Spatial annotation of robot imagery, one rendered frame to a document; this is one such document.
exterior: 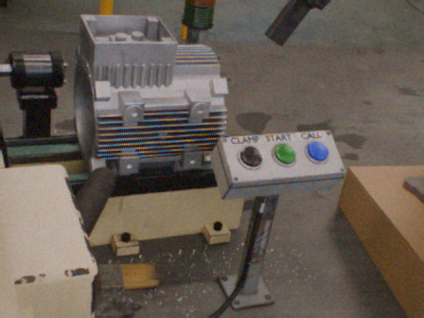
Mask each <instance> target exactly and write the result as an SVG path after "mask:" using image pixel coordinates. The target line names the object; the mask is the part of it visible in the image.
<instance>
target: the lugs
mask: <svg viewBox="0 0 424 318"><path fill-rule="evenodd" d="M75 53H76V59H77V61H78V58H79V57H80V45H78V47H77V48H76V50H75ZM92 87H93V93H94V99H95V102H97V101H110V99H111V98H112V88H111V83H110V82H109V81H108V80H107V81H95V82H94V84H93V86H92ZM209 89H210V94H211V97H224V96H226V95H227V94H228V87H227V82H226V78H224V79H212V80H211V81H209ZM211 153H212V152H203V156H202V164H212V162H211V159H210V157H209V155H211ZM88 164H89V169H90V172H91V173H92V172H93V171H94V170H95V169H96V168H103V167H107V166H106V159H101V160H97V159H96V158H95V157H91V159H89V160H88Z"/></svg>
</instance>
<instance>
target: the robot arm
mask: <svg viewBox="0 0 424 318"><path fill-rule="evenodd" d="M331 1H332V0H289V1H288V3H287V4H286V6H285V7H284V8H283V9H282V10H281V11H280V13H279V14H278V16H277V17H276V18H275V19H274V21H273V23H272V24H271V26H269V27H268V29H267V30H266V32H265V35H266V36H267V37H268V38H269V39H270V40H273V42H275V43H276V44H278V45H280V46H283V44H285V42H286V41H287V40H288V39H289V38H290V36H291V35H292V33H293V31H294V30H295V29H296V28H297V27H298V25H299V24H300V22H301V21H303V19H304V18H305V16H306V15H307V14H308V12H309V11H310V10H311V9H314V8H317V9H323V8H325V7H326V6H327V5H328V4H329V3H330V2H331ZM402 186H403V187H404V189H407V190H408V191H410V192H411V193H413V194H414V195H415V196H416V197H417V198H418V199H419V200H420V201H421V202H422V203H424V177H423V176H408V177H406V178H404V183H403V185H402Z"/></svg>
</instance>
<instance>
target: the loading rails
mask: <svg viewBox="0 0 424 318"><path fill-rule="evenodd" d="M5 140H6V146H7V152H8V158H9V161H10V163H11V167H12V168H20V167H30V166H48V165H61V166H63V167H64V168H65V169H66V173H67V175H68V179H69V181H70V183H71V187H72V189H73V193H74V195H75V196H76V195H77V194H78V192H79V191H80V189H81V187H82V186H83V185H84V183H86V180H87V179H88V177H89V176H90V175H91V172H90V169H88V168H86V166H85V164H84V161H83V159H82V157H81V153H80V145H79V140H78V135H77V134H60V135H49V136H44V135H36V136H25V137H5ZM243 205H244V198H238V199H232V200H226V201H223V200H222V199H221V195H220V191H219V189H218V184H217V181H216V176H215V173H214V169H213V167H212V164H202V165H201V167H200V168H192V169H191V170H187V171H170V169H169V168H148V169H139V170H138V173H134V174H131V176H115V188H114V189H113V191H112V194H111V195H110V198H109V199H108V202H107V203H106V205H105V207H104V209H103V211H102V213H101V216H99V218H98V220H97V224H96V225H95V226H94V229H93V231H92V233H91V235H90V237H89V238H88V239H89V241H90V242H89V243H90V245H91V247H92V246H98V245H108V244H111V245H112V247H113V249H114V250H113V252H114V253H115V256H131V255H136V254H138V253H139V249H140V244H139V240H147V239H157V238H168V237H173V236H184V235H189V234H200V233H203V235H204V237H205V239H206V240H207V243H208V244H218V243H224V242H228V241H230V236H231V233H230V231H229V229H239V224H240V217H241V213H242V207H243Z"/></svg>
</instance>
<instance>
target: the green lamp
mask: <svg viewBox="0 0 424 318"><path fill-rule="evenodd" d="M215 6H216V5H215ZM215 6H212V7H210V8H201V7H197V6H194V5H190V4H189V3H187V1H185V7H184V11H185V12H184V18H183V21H184V23H185V24H187V25H189V26H191V27H199V28H206V27H211V26H212V23H213V19H214V8H215Z"/></svg>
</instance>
